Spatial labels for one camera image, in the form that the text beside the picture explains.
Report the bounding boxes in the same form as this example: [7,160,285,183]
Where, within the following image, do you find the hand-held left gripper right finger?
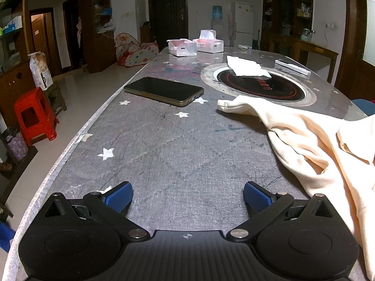
[225,181,335,243]

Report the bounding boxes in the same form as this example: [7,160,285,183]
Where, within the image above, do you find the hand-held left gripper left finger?
[43,181,150,242]

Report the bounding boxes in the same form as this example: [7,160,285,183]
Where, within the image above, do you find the cream shirt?
[217,95,375,281]

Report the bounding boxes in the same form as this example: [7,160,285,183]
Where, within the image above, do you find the round built-in induction cooktop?
[201,62,317,107]

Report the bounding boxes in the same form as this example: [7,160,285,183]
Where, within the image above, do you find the black smartphone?
[123,76,205,107]

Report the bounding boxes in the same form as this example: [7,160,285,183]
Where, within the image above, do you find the floral patterned container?
[5,129,29,162]

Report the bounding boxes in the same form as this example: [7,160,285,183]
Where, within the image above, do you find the small wooden stool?
[44,82,68,115]

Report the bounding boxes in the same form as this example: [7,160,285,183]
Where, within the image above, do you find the red plastic stool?
[14,87,59,146]

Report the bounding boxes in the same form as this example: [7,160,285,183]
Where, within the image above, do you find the white tissue paper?
[226,55,272,78]

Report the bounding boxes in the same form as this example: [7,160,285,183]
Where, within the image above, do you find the blue chair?
[351,99,375,117]

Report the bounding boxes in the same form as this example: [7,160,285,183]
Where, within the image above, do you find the polka dot play tent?
[114,32,159,67]

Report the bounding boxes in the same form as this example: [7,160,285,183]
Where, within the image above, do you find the white paper bag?
[28,52,54,91]

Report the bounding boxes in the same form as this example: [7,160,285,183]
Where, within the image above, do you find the white tissue box pink pack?
[167,38,197,57]

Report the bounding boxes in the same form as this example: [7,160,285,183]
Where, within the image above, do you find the wooden desk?
[272,35,339,84]

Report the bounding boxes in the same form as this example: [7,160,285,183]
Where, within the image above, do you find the glass jars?
[300,28,316,42]

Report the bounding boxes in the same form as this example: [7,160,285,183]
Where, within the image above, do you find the tall narrow wooden shelf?
[79,0,118,74]

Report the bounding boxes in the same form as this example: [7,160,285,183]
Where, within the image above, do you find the white refrigerator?
[231,1,254,47]

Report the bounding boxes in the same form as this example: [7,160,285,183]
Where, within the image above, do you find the wooden door frosted glass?
[335,0,375,100]

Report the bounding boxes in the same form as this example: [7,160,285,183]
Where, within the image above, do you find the wooden shelf cabinet with boxes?
[0,0,40,132]

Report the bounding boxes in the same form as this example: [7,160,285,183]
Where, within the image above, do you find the wooden display cabinet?
[261,0,314,54]

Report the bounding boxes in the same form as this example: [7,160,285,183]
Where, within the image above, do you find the dark wooden door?
[147,0,188,45]

